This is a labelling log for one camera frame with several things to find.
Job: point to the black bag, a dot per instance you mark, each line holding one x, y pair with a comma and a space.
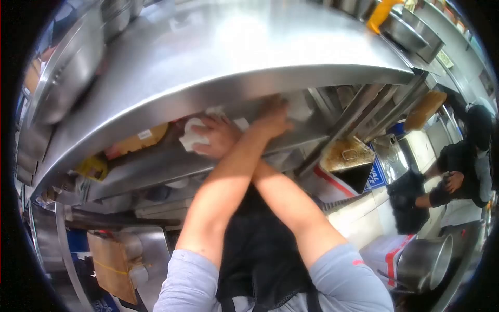
407, 202

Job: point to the large steel pot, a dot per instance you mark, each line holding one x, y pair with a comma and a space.
423, 261

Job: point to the person's body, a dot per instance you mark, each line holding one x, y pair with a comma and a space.
261, 257

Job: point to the white box with red stripe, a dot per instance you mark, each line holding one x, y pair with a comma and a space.
380, 253

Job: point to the person's left fingers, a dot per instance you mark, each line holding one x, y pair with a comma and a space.
275, 103

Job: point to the steel food pans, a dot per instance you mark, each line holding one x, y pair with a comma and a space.
413, 33

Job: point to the yellow bag with white label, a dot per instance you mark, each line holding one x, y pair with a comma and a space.
140, 140

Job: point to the white cloth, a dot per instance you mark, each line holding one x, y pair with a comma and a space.
191, 134

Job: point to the orange squeeze bottle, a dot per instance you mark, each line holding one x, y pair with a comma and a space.
380, 15

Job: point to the white carton blue red print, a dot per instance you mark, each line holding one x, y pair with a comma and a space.
335, 187

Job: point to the person's right hand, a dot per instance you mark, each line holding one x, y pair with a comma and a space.
220, 136

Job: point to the person's right fingers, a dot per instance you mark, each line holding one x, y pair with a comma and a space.
202, 147

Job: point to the large steel tray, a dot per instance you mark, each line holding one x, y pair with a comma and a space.
64, 82

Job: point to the wooden board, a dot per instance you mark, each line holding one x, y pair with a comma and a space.
425, 111

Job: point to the yellow packet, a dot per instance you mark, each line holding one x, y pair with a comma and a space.
92, 168

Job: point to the brown cardboard sheet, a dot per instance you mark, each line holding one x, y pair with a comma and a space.
113, 265

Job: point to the person's left hand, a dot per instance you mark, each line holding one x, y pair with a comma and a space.
271, 119

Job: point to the greasy steel tray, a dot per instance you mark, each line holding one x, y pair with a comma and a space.
347, 154

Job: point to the stainless steel work table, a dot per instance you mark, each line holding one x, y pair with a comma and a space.
218, 50

